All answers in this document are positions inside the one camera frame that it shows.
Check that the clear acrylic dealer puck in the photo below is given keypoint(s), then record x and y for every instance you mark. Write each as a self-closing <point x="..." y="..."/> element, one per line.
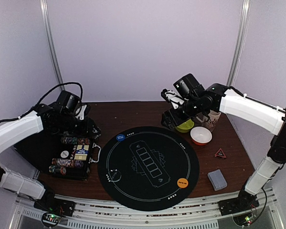
<point x="114" y="175"/>

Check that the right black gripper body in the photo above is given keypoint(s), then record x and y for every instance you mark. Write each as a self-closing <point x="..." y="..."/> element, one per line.
<point x="171" y="118"/>

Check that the white decorated mug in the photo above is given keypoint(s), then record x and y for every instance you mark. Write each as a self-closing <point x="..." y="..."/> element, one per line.
<point x="210" y="121"/>

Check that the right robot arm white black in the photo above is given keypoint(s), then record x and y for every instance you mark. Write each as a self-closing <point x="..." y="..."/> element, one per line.
<point x="191" y="98"/>

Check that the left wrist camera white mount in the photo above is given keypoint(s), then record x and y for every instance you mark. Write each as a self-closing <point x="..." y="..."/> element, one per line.
<point x="82" y="111"/>

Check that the grey playing card deck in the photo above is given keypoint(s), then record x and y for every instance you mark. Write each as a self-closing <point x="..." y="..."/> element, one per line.
<point x="217" y="180"/>

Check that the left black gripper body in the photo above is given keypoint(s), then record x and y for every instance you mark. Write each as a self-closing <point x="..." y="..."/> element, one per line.
<point x="80" y="130"/>

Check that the white orange bowl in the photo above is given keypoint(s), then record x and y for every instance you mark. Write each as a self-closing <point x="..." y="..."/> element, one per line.
<point x="200" y="135"/>

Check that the blue small blind button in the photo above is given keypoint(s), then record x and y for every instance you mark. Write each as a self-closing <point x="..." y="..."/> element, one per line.
<point x="120" y="137"/>

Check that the circuit board with leds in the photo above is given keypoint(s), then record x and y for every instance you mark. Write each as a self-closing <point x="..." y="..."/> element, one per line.
<point x="50" y="219"/>
<point x="244" y="220"/>

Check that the black poker chip case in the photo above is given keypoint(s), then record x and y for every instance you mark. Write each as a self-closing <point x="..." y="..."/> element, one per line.
<point x="39" y="149"/>

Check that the left circuit board with LEDs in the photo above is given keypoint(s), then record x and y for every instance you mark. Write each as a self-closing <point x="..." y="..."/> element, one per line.
<point x="50" y="219"/>

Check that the green bowl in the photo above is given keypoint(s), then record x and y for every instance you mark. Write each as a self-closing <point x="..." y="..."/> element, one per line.
<point x="185" y="127"/>

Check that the orange big blind button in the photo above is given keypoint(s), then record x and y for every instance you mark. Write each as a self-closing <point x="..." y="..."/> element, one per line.
<point x="182" y="183"/>

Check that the black round poker mat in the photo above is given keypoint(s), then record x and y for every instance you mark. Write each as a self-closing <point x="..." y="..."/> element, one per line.
<point x="151" y="160"/>

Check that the boxed playing card deck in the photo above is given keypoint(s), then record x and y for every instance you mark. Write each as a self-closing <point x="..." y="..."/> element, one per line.
<point x="80" y="152"/>

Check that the right circuit board with LEDs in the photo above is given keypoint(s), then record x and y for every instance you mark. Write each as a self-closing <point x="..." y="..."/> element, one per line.
<point x="244" y="220"/>

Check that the red black triangle button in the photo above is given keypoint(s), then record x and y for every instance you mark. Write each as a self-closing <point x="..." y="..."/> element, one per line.
<point x="220" y="153"/>

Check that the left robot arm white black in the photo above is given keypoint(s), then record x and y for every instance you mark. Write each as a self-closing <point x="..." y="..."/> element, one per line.
<point x="13" y="131"/>

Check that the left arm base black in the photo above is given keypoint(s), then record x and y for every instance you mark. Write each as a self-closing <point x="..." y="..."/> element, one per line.
<point x="54" y="204"/>

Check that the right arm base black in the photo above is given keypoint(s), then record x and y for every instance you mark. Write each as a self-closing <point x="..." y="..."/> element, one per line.
<point x="244" y="201"/>

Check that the right aluminium frame post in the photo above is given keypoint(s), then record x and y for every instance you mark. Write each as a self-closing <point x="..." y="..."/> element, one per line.
<point x="240" y="42"/>

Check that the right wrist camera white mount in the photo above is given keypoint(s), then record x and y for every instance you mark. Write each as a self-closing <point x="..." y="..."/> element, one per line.
<point x="173" y="98"/>

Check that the white dealer button in case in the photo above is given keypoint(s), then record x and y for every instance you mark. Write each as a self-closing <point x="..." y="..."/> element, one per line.
<point x="64" y="154"/>

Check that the front aluminium rail frame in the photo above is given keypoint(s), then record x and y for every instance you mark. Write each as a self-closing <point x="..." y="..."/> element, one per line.
<point x="192" y="213"/>

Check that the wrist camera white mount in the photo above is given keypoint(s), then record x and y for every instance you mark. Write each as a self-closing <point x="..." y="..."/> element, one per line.
<point x="82" y="111"/>
<point x="173" y="98"/>

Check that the poker chip row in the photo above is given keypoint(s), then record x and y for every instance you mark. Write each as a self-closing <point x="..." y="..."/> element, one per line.
<point x="74" y="136"/>
<point x="75" y="141"/>
<point x="54" y="169"/>
<point x="67" y="163"/>

